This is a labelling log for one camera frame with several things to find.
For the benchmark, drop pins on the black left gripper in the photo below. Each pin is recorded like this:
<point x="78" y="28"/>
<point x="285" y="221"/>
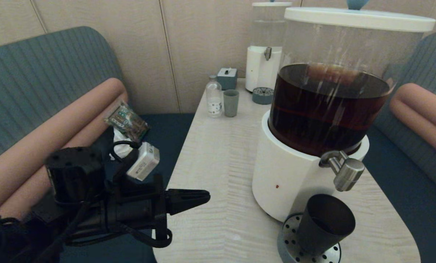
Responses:
<point x="141" y="208"/>

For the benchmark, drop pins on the dark grey tapered cup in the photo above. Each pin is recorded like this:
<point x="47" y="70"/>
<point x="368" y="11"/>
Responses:
<point x="324" y="223"/>

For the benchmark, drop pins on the large metal dispenser tap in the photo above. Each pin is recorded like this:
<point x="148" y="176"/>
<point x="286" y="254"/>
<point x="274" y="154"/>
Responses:
<point x="345" y="171"/>

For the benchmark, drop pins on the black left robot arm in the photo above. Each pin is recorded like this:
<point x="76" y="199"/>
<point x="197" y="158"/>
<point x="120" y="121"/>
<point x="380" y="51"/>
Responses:
<point x="57" y="204"/>

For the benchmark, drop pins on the grey-green plastic cup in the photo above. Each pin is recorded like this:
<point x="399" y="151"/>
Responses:
<point x="231" y="105"/>

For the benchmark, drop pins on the crumpled white tissue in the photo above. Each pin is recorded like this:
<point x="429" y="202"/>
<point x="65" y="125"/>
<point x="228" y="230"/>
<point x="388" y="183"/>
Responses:
<point x="116" y="140"/>

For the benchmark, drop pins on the clear plastic bottle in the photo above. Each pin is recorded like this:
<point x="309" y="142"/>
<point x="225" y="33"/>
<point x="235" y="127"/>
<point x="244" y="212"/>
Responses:
<point x="214" y="99"/>

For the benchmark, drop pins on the large blue-grey drip tray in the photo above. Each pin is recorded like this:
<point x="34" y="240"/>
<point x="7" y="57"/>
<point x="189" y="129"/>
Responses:
<point x="289" y="241"/>

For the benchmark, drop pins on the large tea drink dispenser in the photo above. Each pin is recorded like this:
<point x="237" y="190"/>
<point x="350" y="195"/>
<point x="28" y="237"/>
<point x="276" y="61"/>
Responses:
<point x="294" y="171"/>

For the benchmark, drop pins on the pink cylindrical bolster cushion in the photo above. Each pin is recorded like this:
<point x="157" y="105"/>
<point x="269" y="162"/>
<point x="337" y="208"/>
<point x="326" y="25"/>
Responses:
<point x="50" y="136"/>
<point x="419" y="125"/>
<point x="90" y="135"/>
<point x="429" y="103"/>

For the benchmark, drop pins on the blue-grey square box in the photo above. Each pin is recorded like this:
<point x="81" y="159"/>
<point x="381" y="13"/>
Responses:
<point x="227" y="81"/>

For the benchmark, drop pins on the small blue-grey drip tray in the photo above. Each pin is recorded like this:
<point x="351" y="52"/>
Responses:
<point x="263" y="96"/>

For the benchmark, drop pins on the small white water dispenser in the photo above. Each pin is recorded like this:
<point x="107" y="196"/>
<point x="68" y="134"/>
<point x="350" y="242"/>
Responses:
<point x="260" y="69"/>

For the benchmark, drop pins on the small metal dispenser tap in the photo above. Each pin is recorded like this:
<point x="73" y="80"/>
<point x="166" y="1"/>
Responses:
<point x="267" y="53"/>

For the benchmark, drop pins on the teal upholstered bench sofa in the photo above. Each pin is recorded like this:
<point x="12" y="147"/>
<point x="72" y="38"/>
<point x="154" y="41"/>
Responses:
<point x="404" y="219"/>
<point x="57" y="65"/>

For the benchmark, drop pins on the small white dispenser lid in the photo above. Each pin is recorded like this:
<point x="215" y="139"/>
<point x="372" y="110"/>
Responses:
<point x="271" y="4"/>

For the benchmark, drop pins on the large white dispenser lid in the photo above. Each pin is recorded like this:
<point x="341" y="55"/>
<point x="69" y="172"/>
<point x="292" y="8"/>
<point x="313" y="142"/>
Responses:
<point x="360" y="19"/>

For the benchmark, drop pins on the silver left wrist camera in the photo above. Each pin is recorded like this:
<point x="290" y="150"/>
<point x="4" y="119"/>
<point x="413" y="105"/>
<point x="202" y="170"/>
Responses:
<point x="144" y="162"/>

